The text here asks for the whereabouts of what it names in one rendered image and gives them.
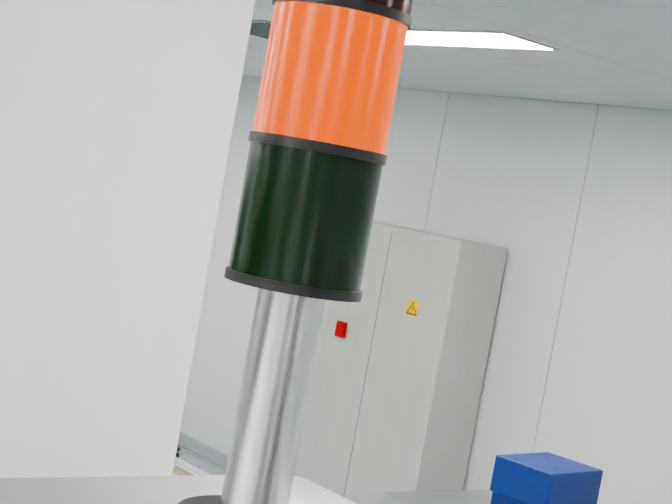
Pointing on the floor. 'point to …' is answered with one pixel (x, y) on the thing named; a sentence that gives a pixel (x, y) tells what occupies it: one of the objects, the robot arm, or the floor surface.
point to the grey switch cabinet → (402, 367)
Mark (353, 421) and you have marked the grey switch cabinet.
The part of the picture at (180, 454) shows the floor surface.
